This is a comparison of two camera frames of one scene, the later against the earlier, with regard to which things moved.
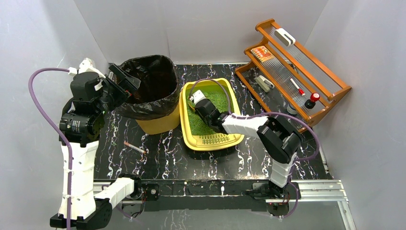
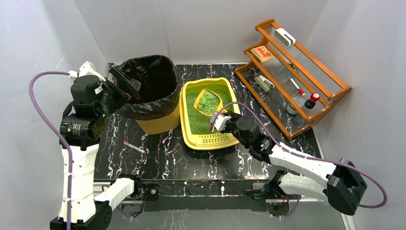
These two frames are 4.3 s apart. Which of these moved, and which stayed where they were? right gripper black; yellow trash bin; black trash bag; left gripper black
Moved: right gripper black
Stayed: left gripper black; black trash bag; yellow trash bin
